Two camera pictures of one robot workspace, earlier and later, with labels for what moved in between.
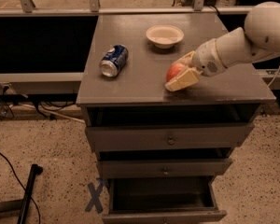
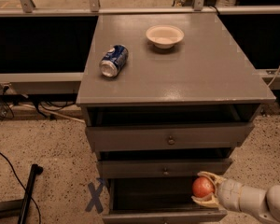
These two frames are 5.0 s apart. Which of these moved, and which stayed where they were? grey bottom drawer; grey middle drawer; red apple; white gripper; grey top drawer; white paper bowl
Moved: white gripper; red apple
Stayed: grey top drawer; grey bottom drawer; grey middle drawer; white paper bowl
